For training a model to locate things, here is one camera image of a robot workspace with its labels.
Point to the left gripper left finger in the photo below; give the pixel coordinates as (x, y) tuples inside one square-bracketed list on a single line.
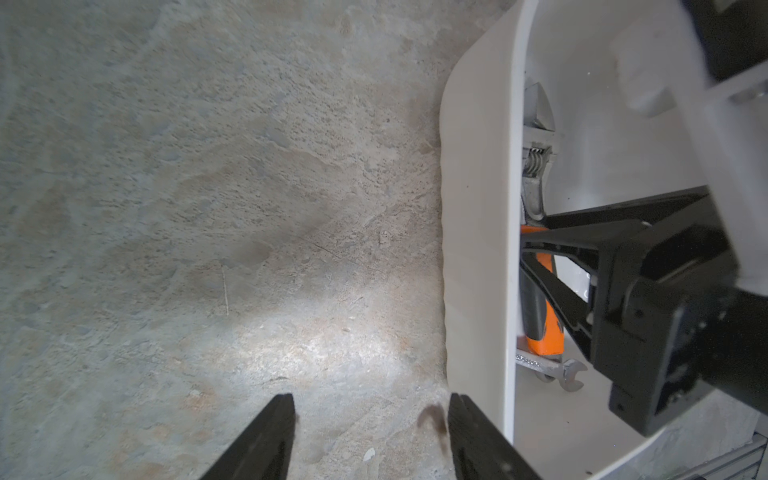
[(263, 450)]

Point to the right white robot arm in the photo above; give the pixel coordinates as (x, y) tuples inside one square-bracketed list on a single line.
[(716, 70)]

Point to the white storage box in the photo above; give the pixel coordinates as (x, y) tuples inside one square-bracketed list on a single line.
[(480, 240)]

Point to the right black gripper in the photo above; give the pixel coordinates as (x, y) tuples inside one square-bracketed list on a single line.
[(676, 325)]

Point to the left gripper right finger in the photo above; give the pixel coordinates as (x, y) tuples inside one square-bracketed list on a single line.
[(479, 450)]

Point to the silver wrench lying in box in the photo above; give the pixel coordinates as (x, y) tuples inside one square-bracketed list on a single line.
[(549, 370)]

